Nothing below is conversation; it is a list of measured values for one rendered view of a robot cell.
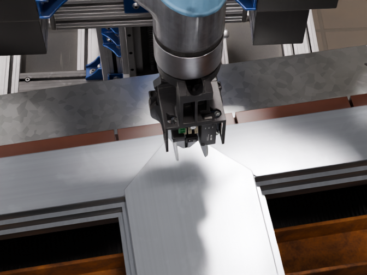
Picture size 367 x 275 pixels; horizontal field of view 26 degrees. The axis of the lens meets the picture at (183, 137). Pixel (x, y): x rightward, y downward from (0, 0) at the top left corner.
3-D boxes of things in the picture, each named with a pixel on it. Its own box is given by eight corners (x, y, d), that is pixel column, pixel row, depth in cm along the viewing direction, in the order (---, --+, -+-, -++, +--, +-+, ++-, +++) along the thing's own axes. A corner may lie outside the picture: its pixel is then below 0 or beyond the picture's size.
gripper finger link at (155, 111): (151, 133, 101) (148, 93, 94) (149, 123, 102) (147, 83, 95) (188, 127, 102) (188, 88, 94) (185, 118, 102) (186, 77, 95)
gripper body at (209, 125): (163, 155, 94) (161, 97, 84) (153, 97, 99) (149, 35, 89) (226, 146, 95) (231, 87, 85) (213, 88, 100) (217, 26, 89)
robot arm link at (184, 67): (148, 7, 85) (222, -2, 86) (149, 35, 89) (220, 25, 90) (158, 63, 81) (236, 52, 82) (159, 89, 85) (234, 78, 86)
